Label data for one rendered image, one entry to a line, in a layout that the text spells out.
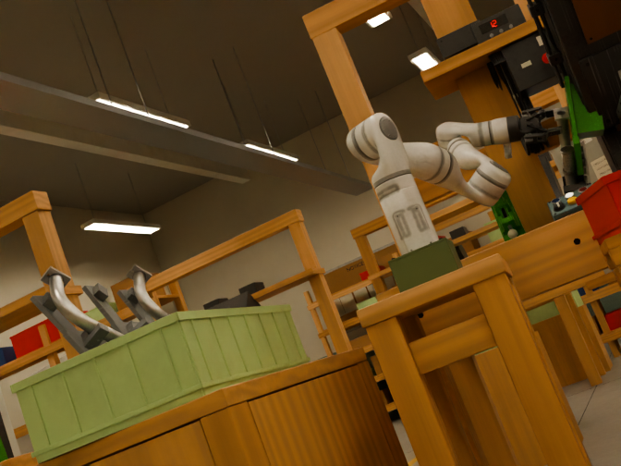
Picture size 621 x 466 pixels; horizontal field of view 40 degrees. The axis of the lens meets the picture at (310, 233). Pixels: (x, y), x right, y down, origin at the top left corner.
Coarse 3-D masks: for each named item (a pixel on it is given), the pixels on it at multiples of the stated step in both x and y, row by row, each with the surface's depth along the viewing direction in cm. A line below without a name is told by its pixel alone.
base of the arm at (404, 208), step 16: (400, 176) 192; (384, 192) 193; (400, 192) 192; (416, 192) 193; (384, 208) 194; (400, 208) 191; (416, 208) 191; (400, 224) 191; (416, 224) 190; (400, 240) 192; (416, 240) 190; (432, 240) 189
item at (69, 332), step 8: (32, 296) 187; (40, 296) 189; (48, 296) 187; (40, 304) 186; (48, 304) 186; (48, 312) 185; (56, 312) 188; (56, 320) 185; (64, 320) 187; (64, 328) 184; (72, 328) 187; (64, 336) 183; (72, 336) 184; (80, 336) 186; (72, 344) 182; (80, 344) 183; (80, 352) 182
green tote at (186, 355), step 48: (144, 336) 168; (192, 336) 168; (240, 336) 188; (288, 336) 214; (48, 384) 174; (96, 384) 171; (144, 384) 167; (192, 384) 164; (48, 432) 174; (96, 432) 170
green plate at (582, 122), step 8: (568, 80) 233; (568, 88) 233; (568, 96) 233; (576, 96) 233; (568, 104) 232; (576, 104) 233; (568, 112) 240; (576, 112) 233; (584, 112) 232; (592, 112) 232; (576, 120) 233; (584, 120) 232; (592, 120) 231; (600, 120) 231; (576, 128) 231; (584, 128) 232; (592, 128) 231; (600, 128) 231; (576, 136) 231; (584, 136) 237; (592, 136) 239
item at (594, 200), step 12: (600, 180) 178; (612, 180) 176; (588, 192) 188; (600, 192) 182; (612, 192) 176; (588, 204) 192; (600, 204) 184; (612, 204) 178; (588, 216) 195; (600, 216) 187; (612, 216) 180; (600, 228) 190; (612, 228) 182; (600, 240) 193
